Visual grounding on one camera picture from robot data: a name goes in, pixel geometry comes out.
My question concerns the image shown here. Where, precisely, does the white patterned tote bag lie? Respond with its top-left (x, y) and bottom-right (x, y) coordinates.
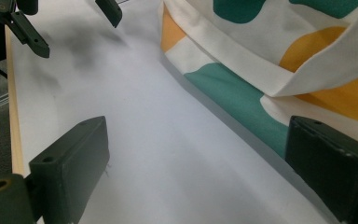
top-left (157, 0), bottom-right (358, 161)

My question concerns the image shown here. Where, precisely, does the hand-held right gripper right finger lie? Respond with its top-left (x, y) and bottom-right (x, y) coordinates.
top-left (284, 115), bottom-right (358, 224)

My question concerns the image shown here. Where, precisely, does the light blue table mat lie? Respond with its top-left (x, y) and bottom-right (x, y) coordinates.
top-left (5, 0), bottom-right (344, 224)

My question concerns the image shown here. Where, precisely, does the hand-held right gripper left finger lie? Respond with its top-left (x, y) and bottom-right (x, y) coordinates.
top-left (28, 115), bottom-right (111, 224)

